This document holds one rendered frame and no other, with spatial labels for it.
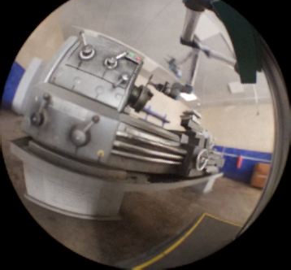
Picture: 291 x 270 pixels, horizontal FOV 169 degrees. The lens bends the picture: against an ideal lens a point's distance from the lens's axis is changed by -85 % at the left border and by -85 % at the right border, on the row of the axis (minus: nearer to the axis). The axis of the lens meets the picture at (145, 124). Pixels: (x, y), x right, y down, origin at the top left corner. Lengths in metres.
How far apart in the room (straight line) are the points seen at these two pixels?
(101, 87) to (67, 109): 0.25
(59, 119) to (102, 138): 0.22
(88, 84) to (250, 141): 5.13
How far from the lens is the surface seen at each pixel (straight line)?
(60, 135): 0.50
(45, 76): 0.75
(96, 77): 0.65
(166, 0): 2.73
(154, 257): 0.48
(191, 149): 0.92
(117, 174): 0.69
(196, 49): 1.19
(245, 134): 5.06
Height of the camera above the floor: 0.73
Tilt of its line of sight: 8 degrees up
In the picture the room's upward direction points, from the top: 18 degrees clockwise
